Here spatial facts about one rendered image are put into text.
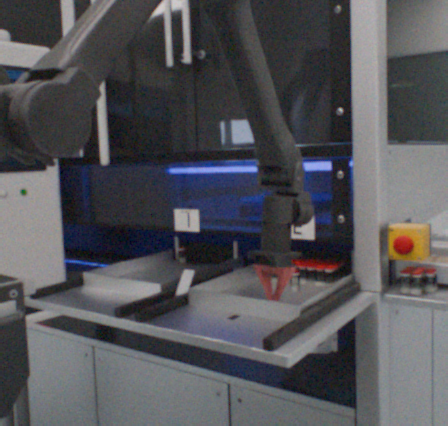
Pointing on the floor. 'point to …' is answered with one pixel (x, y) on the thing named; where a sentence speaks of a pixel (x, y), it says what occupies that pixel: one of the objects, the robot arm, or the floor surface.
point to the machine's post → (370, 196)
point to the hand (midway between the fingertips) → (273, 299)
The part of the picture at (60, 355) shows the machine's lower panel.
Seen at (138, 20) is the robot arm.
